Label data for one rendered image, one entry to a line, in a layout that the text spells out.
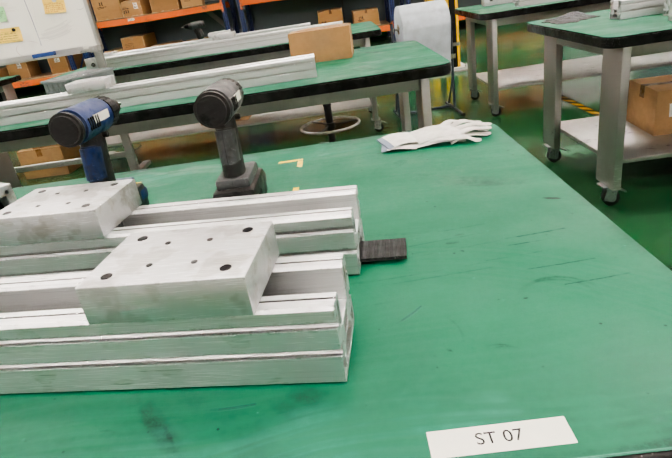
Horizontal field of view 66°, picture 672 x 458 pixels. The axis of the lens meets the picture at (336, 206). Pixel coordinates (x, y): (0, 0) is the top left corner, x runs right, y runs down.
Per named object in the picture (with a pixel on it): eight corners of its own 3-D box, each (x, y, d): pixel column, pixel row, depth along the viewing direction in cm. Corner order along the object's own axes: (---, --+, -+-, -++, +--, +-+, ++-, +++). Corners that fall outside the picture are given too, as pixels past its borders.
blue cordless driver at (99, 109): (81, 239, 89) (34, 115, 81) (130, 195, 108) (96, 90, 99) (123, 234, 89) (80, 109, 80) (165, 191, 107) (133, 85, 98)
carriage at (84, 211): (3, 265, 70) (-18, 220, 67) (52, 228, 80) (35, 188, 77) (111, 256, 67) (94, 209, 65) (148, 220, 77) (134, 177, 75)
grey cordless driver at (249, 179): (215, 224, 87) (181, 95, 78) (236, 182, 105) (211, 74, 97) (260, 218, 87) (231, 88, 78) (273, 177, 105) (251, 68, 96)
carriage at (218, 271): (97, 349, 49) (73, 288, 46) (148, 285, 59) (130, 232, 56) (260, 341, 46) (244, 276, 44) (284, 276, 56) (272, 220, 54)
